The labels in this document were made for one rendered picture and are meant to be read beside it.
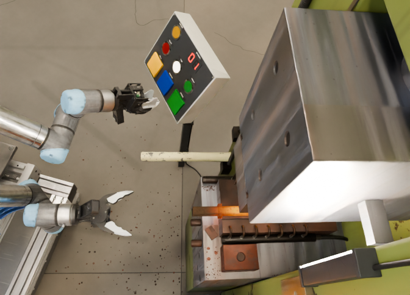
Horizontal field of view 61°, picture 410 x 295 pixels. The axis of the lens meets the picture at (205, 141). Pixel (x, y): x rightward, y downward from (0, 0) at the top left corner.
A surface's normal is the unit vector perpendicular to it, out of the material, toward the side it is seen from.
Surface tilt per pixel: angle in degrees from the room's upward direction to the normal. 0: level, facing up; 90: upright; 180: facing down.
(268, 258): 0
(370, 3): 90
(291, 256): 0
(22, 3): 0
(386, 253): 90
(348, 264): 90
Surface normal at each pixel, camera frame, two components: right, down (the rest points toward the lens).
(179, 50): -0.70, 0.11
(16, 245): 0.11, -0.43
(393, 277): -0.99, -0.01
